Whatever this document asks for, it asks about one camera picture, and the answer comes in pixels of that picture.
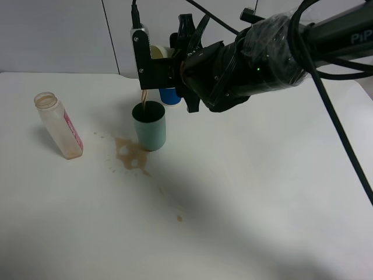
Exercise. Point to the pale green plastic cup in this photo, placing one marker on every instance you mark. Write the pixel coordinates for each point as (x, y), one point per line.
(160, 52)

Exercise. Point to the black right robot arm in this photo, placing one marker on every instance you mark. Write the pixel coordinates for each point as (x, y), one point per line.
(275, 53)

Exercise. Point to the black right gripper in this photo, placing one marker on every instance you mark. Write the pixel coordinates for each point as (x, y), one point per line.
(179, 42)

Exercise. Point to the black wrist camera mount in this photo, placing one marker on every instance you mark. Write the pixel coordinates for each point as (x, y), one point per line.
(152, 73)

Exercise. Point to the brown spilled drink puddle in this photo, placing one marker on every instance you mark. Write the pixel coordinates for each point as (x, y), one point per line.
(122, 169)

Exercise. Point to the teal plastic cup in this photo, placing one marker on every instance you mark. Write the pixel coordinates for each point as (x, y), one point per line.
(150, 125)

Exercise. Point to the blue sleeved paper cup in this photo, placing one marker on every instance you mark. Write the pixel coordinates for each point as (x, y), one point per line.
(169, 97)

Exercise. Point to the clear bottle with pink label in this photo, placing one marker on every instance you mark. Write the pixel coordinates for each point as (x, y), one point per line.
(58, 124)

